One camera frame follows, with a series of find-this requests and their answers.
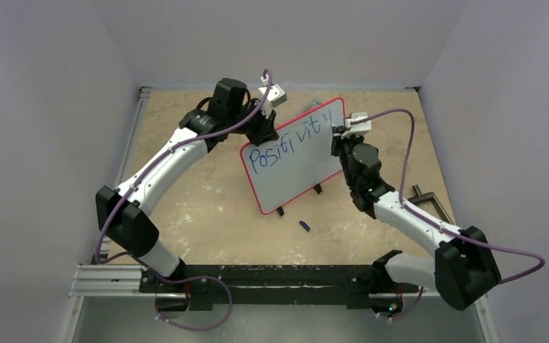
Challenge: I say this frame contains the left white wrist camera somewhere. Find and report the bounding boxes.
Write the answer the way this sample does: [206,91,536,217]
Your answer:
[258,76,287,118]

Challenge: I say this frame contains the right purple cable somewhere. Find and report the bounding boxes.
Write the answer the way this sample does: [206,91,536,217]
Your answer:
[350,109,546,323]

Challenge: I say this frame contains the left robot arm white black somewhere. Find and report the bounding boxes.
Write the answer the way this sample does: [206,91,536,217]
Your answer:
[95,69,286,292]

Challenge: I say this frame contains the red framed whiteboard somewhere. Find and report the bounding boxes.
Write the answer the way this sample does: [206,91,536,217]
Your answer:
[239,97,345,215]

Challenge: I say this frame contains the aluminium frame rail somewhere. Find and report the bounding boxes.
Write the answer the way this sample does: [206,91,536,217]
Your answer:
[59,86,152,343]

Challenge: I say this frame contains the purple cable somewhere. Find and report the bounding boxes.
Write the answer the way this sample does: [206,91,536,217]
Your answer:
[350,109,546,323]
[94,69,274,332]

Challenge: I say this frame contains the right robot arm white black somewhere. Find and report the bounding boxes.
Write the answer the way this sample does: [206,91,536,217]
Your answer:
[331,126,502,310]

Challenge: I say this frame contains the blue marker cap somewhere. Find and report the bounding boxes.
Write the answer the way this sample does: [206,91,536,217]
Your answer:
[299,221,310,232]

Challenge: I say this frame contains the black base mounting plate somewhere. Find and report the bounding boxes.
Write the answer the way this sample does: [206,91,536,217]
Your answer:
[139,264,419,312]

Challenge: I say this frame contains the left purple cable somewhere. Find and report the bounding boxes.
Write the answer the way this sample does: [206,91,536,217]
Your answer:
[94,69,274,332]

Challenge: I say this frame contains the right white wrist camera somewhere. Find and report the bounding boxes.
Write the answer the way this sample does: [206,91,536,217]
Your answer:
[341,112,372,139]

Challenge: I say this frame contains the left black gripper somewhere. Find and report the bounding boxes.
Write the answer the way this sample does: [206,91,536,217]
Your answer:
[229,99,278,149]

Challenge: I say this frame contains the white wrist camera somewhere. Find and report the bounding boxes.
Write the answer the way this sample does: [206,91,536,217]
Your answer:
[258,76,287,118]
[341,112,372,139]

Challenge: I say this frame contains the dark metal clamp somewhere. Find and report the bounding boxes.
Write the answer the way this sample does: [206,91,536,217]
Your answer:
[408,184,454,224]

